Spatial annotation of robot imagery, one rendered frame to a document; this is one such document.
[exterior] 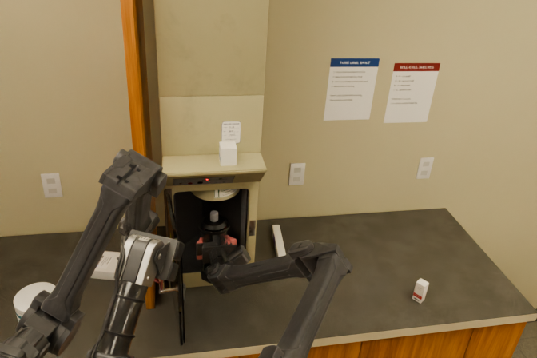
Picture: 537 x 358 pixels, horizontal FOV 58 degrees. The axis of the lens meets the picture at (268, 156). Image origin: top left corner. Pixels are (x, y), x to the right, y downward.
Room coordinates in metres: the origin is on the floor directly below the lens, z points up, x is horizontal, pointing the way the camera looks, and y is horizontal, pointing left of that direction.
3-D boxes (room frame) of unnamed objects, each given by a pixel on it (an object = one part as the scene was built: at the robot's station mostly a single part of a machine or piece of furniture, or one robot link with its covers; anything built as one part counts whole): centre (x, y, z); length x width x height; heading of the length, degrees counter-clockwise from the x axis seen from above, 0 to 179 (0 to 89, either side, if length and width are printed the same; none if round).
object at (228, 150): (1.33, 0.13, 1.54); 0.05 x 0.05 x 0.06; 13
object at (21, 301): (1.12, 0.71, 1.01); 0.13 x 0.13 x 0.15
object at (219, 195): (1.48, 0.19, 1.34); 0.18 x 0.18 x 0.05
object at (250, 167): (1.32, 0.17, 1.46); 0.32 x 0.12 x 0.10; 103
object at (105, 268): (1.43, 0.60, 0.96); 0.16 x 0.12 x 0.04; 87
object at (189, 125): (1.50, 0.21, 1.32); 0.32 x 0.25 x 0.77; 103
